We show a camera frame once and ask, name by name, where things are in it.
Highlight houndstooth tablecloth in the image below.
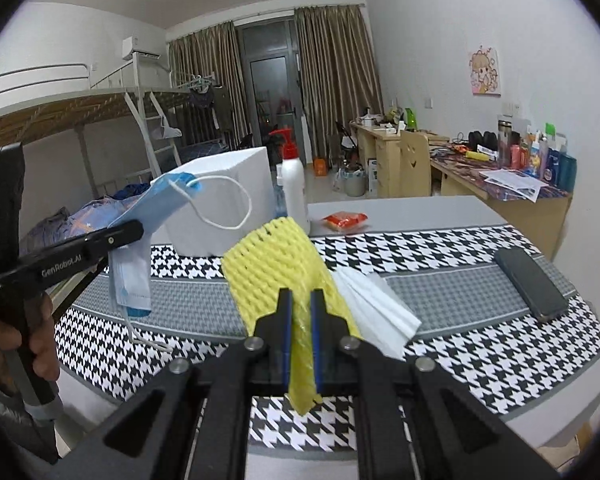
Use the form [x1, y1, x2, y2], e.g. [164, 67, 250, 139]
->
[55, 225, 600, 461]

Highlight red snack packet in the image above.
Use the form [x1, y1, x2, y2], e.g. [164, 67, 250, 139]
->
[322, 211, 370, 232]

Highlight person's left hand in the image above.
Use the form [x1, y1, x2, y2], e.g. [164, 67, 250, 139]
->
[0, 291, 61, 386]

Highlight white air conditioner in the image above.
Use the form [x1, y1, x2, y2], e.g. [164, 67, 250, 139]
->
[121, 37, 162, 61]

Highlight white hanging bag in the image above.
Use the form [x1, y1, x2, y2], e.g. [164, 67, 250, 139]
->
[150, 122, 182, 140]

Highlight white bunk bed ladder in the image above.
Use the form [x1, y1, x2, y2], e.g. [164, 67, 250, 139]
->
[125, 90, 183, 181]

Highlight blue face mask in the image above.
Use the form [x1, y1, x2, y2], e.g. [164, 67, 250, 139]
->
[107, 172, 253, 353]

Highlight small clear spray bottle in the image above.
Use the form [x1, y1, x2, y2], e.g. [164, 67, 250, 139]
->
[274, 162, 288, 218]

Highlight glass balcony door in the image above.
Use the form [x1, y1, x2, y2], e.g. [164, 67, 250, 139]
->
[237, 17, 311, 161]

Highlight black folding chair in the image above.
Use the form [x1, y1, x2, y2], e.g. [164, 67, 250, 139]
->
[330, 121, 361, 166]

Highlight brown curtain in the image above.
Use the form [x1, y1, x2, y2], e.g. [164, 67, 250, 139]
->
[295, 5, 385, 166]
[167, 22, 253, 148]

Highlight black smartphone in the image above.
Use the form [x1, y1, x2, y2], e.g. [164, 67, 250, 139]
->
[494, 247, 571, 323]

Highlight printed paper sheets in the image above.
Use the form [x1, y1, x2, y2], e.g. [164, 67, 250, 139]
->
[480, 167, 551, 203]

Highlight row of toiletry bottles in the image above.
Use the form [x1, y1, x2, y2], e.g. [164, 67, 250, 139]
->
[497, 115, 578, 193]

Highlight yellow foam fruit net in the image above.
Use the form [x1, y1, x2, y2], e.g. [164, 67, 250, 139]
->
[222, 216, 356, 416]

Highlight person's left forearm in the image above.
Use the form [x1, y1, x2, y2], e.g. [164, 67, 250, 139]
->
[0, 360, 61, 480]

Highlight cartoon wall poster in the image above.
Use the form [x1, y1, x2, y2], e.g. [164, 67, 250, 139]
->
[470, 46, 502, 96]

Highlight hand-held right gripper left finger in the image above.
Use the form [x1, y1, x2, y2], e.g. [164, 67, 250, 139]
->
[50, 287, 293, 480]

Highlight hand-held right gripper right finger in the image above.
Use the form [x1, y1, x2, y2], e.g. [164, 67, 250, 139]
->
[310, 287, 561, 480]

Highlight wooden chair with smiley cutout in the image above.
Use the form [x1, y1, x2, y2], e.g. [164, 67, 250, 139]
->
[399, 130, 432, 198]

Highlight blue patterned quilt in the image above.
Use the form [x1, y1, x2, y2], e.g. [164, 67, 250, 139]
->
[20, 182, 153, 256]

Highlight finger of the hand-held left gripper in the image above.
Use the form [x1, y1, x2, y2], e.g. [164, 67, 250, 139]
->
[80, 220, 145, 266]

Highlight hanging dark clothes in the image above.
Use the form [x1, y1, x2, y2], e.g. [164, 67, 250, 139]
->
[187, 77, 236, 136]

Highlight white bottle with red pump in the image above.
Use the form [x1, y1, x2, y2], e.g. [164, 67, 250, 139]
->
[269, 129, 312, 236]

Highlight white foam box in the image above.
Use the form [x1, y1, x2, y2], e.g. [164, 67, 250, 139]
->
[152, 146, 276, 257]

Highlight metal waste bin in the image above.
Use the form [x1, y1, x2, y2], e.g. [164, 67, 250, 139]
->
[344, 167, 366, 197]

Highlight plain wooden desk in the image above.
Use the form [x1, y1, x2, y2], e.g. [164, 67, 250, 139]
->
[350, 121, 451, 198]

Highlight white face mask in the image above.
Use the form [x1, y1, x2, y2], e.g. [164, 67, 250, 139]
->
[332, 266, 422, 361]

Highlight white metal bunk bed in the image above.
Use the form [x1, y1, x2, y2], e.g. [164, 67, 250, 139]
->
[0, 62, 231, 261]

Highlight wooden desk with printed cover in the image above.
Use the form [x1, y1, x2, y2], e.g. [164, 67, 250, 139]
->
[430, 145, 573, 261]

